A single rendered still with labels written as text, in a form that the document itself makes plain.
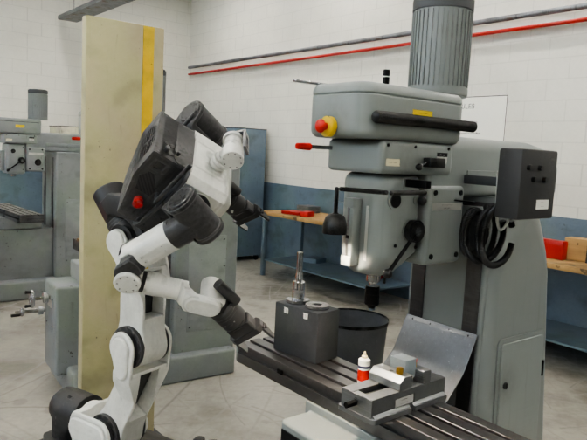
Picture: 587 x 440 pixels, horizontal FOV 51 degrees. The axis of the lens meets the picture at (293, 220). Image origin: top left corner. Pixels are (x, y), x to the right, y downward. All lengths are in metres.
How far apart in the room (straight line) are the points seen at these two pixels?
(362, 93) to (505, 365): 1.12
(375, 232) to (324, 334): 0.54
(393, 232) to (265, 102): 7.92
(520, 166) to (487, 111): 4.96
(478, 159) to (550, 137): 4.30
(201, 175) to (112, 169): 1.56
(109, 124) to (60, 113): 7.58
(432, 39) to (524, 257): 0.84
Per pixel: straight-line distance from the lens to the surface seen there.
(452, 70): 2.11
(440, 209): 2.03
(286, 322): 2.34
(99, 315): 3.43
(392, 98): 1.83
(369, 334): 3.92
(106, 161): 3.32
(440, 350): 2.30
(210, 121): 2.04
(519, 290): 2.35
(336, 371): 2.23
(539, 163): 2.00
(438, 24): 2.12
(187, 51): 11.90
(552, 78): 6.54
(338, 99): 1.82
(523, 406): 2.51
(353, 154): 1.89
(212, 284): 1.93
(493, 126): 6.81
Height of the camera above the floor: 1.68
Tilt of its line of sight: 6 degrees down
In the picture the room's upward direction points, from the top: 3 degrees clockwise
